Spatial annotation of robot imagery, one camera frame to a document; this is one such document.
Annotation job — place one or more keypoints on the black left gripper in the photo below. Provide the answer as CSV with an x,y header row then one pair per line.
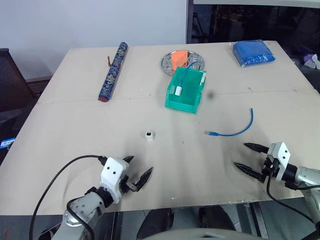
x,y
128,185

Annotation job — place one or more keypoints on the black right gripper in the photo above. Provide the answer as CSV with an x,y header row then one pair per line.
x,y
270,168

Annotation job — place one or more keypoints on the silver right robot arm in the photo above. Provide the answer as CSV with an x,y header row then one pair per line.
x,y
305,175

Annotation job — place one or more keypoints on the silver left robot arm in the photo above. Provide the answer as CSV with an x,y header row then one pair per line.
x,y
85,207

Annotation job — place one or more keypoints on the green plastic bin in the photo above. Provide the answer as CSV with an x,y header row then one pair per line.
x,y
186,97

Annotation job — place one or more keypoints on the grey curved robot body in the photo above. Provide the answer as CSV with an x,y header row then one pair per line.
x,y
200,235

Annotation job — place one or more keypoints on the white label tag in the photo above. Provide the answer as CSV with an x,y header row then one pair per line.
x,y
203,78

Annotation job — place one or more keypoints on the blue patterned scroll tube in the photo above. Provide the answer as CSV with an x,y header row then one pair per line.
x,y
113,72

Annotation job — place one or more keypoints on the blue cloth in plastic bag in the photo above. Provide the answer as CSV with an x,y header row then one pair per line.
x,y
253,53

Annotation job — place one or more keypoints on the round perforated metal plate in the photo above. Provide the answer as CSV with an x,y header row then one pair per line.
x,y
167,63

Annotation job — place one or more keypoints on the purple and white bundle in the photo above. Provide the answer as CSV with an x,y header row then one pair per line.
x,y
312,61

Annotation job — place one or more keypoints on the orange folded cloth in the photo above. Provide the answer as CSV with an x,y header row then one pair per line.
x,y
178,58

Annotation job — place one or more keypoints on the blue and white label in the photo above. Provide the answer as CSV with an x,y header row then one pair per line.
x,y
7,143

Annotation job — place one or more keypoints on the dark glass window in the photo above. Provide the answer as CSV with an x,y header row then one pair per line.
x,y
250,22

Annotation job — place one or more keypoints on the black chair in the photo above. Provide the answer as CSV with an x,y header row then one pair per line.
x,y
12,82

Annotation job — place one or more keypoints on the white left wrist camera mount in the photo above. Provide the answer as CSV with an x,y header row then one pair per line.
x,y
113,172

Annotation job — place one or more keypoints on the grey metal table frame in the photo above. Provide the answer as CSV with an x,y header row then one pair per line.
x,y
256,217

